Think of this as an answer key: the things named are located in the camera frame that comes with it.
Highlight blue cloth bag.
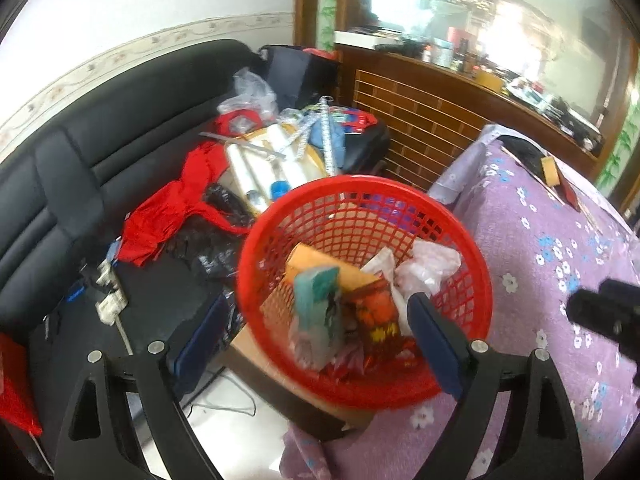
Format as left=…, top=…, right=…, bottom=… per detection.
left=307, top=117, right=347, bottom=163

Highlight cluttered wooden counter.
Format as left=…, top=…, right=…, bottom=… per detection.
left=332, top=10, right=603, bottom=191

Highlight purple floral tablecloth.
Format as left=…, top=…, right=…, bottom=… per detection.
left=280, top=125, right=640, bottom=480

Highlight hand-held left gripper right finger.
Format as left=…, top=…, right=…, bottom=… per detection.
left=406, top=292, right=586, bottom=480

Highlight clear plastic tube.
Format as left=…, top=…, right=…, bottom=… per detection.
left=320, top=97, right=338, bottom=176

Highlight clear plastic bag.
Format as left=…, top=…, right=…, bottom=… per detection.
left=217, top=67, right=278, bottom=121

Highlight red cloth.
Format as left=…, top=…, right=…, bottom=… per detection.
left=120, top=140, right=251, bottom=267

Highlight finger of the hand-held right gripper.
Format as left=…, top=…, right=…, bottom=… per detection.
left=566, top=280, right=640, bottom=386

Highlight black plastic bag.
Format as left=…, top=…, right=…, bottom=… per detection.
left=165, top=185, right=251, bottom=281

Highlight white plastic bag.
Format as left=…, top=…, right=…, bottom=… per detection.
left=360, top=240, right=462, bottom=311

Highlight red box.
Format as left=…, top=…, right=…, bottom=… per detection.
left=0, top=332, right=43, bottom=436

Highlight yellow sponge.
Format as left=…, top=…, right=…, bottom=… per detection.
left=541, top=157, right=561, bottom=188

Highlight red plastic basket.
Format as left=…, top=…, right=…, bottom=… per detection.
left=236, top=176, right=495, bottom=411

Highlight red snack packet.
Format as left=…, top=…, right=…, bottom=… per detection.
left=345, top=280, right=416, bottom=361

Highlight white power strip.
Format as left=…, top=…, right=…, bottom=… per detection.
left=95, top=260, right=128, bottom=321

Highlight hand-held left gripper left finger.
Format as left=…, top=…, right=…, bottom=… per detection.
left=52, top=292, right=233, bottom=480

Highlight white film rolls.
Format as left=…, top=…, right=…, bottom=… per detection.
left=225, top=125, right=311, bottom=206

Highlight green bamboo wall sticker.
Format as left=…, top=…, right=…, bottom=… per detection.
left=595, top=105, right=640, bottom=211

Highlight dark navy bag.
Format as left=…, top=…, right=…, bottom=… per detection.
left=257, top=44, right=341, bottom=111

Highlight teal packet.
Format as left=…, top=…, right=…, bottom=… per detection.
left=292, top=266, right=346, bottom=356

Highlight black leather sofa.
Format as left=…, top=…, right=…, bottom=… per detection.
left=0, top=39, right=271, bottom=321

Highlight dark red packet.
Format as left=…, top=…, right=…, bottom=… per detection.
left=559, top=172, right=581, bottom=211

